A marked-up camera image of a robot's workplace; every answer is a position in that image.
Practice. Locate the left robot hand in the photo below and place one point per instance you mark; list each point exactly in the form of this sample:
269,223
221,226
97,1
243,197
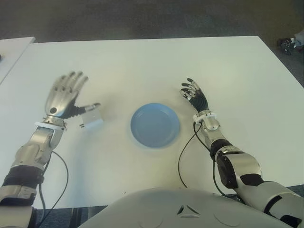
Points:
59,99

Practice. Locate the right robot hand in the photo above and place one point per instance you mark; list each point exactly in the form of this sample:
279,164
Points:
199,99

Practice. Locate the blue plastic plate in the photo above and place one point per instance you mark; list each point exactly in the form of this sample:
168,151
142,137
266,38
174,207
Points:
154,126

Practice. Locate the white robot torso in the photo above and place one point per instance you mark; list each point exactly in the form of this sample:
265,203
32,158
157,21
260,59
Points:
185,213

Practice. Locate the black dotted shoe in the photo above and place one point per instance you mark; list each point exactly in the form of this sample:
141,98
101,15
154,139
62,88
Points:
286,45

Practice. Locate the white square charger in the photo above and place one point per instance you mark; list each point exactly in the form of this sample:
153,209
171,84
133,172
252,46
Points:
92,121

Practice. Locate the white side table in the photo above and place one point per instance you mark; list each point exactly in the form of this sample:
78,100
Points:
12,52

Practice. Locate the grey trouser leg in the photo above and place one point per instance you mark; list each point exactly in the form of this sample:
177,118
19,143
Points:
299,39

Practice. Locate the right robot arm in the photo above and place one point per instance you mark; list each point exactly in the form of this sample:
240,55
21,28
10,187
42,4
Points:
240,166

